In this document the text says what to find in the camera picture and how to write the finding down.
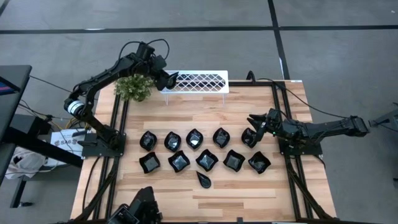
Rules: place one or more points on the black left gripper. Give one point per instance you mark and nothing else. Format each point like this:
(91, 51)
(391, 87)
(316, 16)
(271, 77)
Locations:
(157, 67)

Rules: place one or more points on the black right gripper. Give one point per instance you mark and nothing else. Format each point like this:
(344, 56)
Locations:
(275, 121)

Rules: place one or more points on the black teardrop mini plate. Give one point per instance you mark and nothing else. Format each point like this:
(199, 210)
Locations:
(174, 79)
(203, 180)

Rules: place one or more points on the black leaf-shaped mini plate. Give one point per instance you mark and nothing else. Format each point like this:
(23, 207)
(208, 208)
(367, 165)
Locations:
(148, 140)
(221, 137)
(194, 138)
(247, 138)
(172, 141)

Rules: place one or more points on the black wavy square mini plate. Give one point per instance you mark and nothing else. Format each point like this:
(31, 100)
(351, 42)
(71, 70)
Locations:
(234, 160)
(179, 161)
(206, 160)
(259, 162)
(150, 162)

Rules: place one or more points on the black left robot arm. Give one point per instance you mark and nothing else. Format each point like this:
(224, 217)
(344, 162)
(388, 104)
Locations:
(102, 74)

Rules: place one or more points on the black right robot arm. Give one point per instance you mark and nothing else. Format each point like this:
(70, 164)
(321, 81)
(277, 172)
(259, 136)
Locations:
(326, 127)

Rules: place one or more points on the green potted plant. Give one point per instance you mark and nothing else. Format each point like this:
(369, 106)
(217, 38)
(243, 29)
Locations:
(133, 88)

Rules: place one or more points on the black table clamp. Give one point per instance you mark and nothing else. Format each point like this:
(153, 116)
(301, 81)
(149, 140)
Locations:
(239, 220)

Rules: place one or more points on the black blurry device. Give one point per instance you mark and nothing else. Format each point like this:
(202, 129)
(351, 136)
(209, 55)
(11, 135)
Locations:
(140, 205)

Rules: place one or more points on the grey metal stand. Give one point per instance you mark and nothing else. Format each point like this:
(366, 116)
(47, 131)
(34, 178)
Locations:
(387, 119)

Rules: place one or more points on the black desk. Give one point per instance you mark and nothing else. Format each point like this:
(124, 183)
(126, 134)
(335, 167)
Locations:
(15, 74)

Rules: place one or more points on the monitor with coloured screen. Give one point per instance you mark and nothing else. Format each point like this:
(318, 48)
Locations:
(6, 87)

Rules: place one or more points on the white plastic bag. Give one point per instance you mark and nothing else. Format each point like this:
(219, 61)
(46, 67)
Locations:
(25, 161)

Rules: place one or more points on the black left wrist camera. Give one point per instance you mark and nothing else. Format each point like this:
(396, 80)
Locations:
(145, 49)

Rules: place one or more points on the black aluminium extrusion frame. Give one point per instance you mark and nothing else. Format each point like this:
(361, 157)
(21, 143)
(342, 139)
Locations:
(242, 83)

